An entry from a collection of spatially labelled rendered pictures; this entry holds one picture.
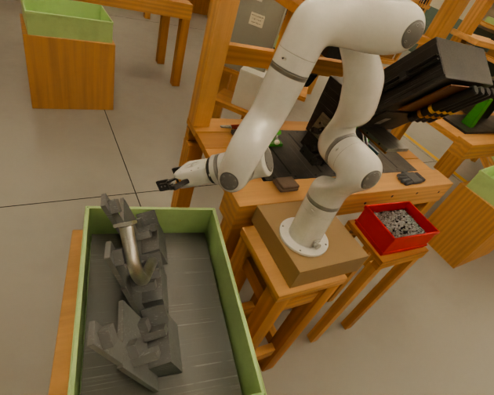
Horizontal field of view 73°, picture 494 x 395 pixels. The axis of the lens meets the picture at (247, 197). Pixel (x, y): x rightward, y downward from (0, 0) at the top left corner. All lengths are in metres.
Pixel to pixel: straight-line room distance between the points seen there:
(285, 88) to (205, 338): 0.70
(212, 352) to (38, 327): 1.17
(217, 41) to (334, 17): 0.91
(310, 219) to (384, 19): 0.63
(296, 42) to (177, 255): 0.76
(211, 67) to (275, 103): 0.90
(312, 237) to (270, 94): 0.58
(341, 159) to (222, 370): 0.67
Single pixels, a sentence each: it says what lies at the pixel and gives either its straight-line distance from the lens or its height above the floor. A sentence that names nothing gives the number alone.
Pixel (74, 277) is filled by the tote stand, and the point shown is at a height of 0.79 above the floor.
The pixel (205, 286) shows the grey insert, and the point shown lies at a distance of 1.11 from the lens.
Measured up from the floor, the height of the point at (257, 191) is 0.90.
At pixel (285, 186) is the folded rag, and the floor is 0.93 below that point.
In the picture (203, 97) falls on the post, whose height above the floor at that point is 1.04.
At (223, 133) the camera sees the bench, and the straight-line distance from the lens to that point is 1.77.
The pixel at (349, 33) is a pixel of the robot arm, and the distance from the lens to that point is 0.78.
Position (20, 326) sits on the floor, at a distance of 2.03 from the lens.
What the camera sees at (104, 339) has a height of 1.12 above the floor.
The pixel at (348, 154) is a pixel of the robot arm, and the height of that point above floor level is 1.34.
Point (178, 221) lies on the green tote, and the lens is 1.19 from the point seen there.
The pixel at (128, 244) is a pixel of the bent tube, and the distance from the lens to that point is 0.78.
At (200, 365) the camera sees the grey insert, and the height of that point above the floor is 0.85.
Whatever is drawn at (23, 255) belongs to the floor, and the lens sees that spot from 2.27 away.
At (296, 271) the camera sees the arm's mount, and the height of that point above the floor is 0.93.
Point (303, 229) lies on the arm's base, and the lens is 1.16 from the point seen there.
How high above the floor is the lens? 1.76
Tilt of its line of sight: 39 degrees down
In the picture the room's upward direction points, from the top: 21 degrees clockwise
